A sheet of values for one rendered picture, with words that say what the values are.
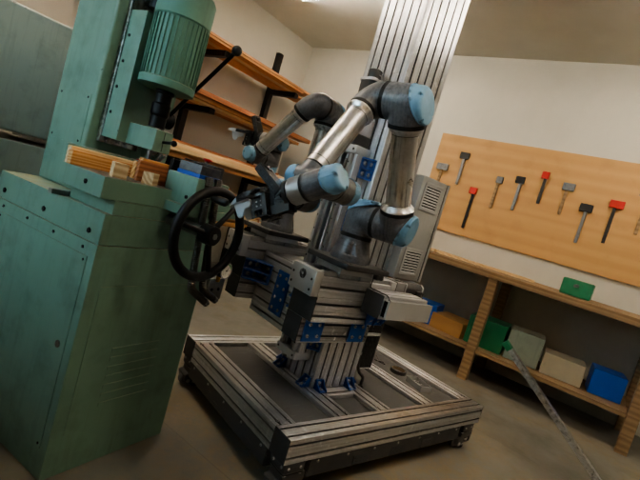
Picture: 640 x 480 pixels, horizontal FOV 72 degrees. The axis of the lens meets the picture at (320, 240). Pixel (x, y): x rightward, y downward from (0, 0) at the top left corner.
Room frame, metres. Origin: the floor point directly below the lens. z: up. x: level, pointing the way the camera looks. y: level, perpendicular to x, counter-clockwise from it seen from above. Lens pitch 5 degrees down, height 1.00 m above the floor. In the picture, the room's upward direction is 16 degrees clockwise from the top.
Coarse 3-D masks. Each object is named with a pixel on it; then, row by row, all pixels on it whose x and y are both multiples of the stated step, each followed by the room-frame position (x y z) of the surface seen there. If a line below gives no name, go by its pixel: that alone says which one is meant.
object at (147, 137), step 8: (136, 128) 1.45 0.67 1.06; (144, 128) 1.44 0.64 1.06; (152, 128) 1.42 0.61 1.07; (128, 136) 1.47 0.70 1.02; (136, 136) 1.45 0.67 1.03; (144, 136) 1.43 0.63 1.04; (152, 136) 1.41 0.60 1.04; (160, 136) 1.42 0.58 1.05; (168, 136) 1.45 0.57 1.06; (136, 144) 1.44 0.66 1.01; (144, 144) 1.43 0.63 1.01; (152, 144) 1.41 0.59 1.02; (160, 144) 1.43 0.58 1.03; (152, 152) 1.46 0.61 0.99; (160, 152) 1.44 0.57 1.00; (168, 152) 1.46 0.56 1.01
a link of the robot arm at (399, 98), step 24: (384, 96) 1.38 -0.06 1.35; (408, 96) 1.34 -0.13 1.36; (432, 96) 1.39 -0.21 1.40; (408, 120) 1.37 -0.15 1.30; (408, 144) 1.41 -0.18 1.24; (408, 168) 1.44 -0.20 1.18; (408, 192) 1.48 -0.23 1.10; (384, 216) 1.51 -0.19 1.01; (408, 216) 1.49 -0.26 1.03; (384, 240) 1.55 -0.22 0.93; (408, 240) 1.53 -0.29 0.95
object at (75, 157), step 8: (72, 152) 1.24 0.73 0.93; (80, 152) 1.25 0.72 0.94; (72, 160) 1.24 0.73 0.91; (80, 160) 1.26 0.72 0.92; (88, 160) 1.28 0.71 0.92; (96, 160) 1.30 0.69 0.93; (104, 160) 1.32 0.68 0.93; (112, 160) 1.34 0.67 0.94; (96, 168) 1.31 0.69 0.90; (104, 168) 1.33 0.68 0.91
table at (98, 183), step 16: (64, 176) 1.25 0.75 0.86; (80, 176) 1.22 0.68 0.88; (96, 176) 1.18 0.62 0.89; (128, 176) 1.39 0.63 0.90; (96, 192) 1.17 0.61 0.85; (112, 192) 1.20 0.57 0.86; (128, 192) 1.24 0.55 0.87; (144, 192) 1.28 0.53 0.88; (160, 192) 1.33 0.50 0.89; (176, 208) 1.32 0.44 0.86; (224, 208) 1.59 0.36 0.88
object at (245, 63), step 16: (208, 48) 4.01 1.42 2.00; (224, 48) 3.86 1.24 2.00; (240, 64) 4.25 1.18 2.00; (256, 64) 4.11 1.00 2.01; (256, 80) 4.72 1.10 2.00; (272, 80) 4.51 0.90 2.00; (288, 80) 4.47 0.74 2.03; (208, 96) 3.73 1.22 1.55; (288, 96) 4.81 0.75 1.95; (304, 96) 4.92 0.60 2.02; (208, 112) 3.92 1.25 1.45; (224, 112) 4.04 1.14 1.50; (240, 112) 4.10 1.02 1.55; (176, 128) 4.12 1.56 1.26; (224, 160) 4.11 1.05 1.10; (256, 176) 4.45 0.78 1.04; (240, 192) 4.95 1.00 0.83; (224, 224) 4.24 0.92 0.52
